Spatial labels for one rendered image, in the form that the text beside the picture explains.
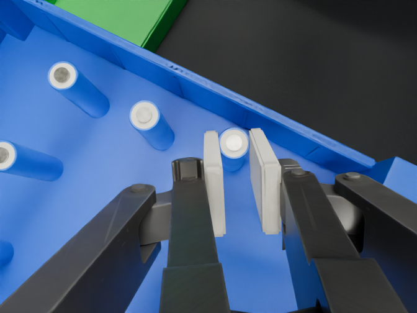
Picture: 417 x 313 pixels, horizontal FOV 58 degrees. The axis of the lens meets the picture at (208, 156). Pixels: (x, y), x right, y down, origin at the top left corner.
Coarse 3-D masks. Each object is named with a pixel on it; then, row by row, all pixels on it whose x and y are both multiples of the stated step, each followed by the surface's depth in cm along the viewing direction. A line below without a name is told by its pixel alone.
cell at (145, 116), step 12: (132, 108) 21; (144, 108) 21; (156, 108) 21; (132, 120) 21; (144, 120) 21; (156, 120) 21; (144, 132) 22; (156, 132) 22; (168, 132) 25; (156, 144) 25; (168, 144) 26
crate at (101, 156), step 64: (0, 0) 25; (0, 64) 29; (128, 64) 27; (0, 128) 28; (64, 128) 28; (128, 128) 28; (192, 128) 28; (256, 128) 26; (0, 192) 27; (64, 192) 27; (256, 256) 26
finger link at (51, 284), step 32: (128, 192) 13; (96, 224) 11; (128, 224) 11; (64, 256) 9; (96, 256) 9; (128, 256) 11; (32, 288) 8; (64, 288) 8; (96, 288) 9; (128, 288) 11
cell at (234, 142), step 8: (232, 128) 21; (224, 136) 21; (232, 136) 21; (240, 136) 21; (248, 136) 21; (224, 144) 21; (232, 144) 21; (240, 144) 21; (248, 144) 21; (224, 152) 21; (232, 152) 21; (240, 152) 21; (224, 160) 22; (232, 160) 21; (240, 160) 22; (224, 168) 26; (232, 168) 25
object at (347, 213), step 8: (280, 160) 18; (288, 160) 18; (288, 168) 16; (296, 168) 16; (280, 184) 15; (320, 184) 14; (328, 184) 14; (280, 192) 15; (328, 192) 14; (280, 200) 15; (336, 200) 13; (344, 200) 13; (280, 208) 15; (336, 208) 13; (344, 208) 13; (352, 208) 13; (280, 216) 15; (344, 216) 13; (352, 216) 13; (360, 216) 13; (344, 224) 13; (352, 224) 13; (360, 224) 13; (352, 232) 13; (360, 232) 13
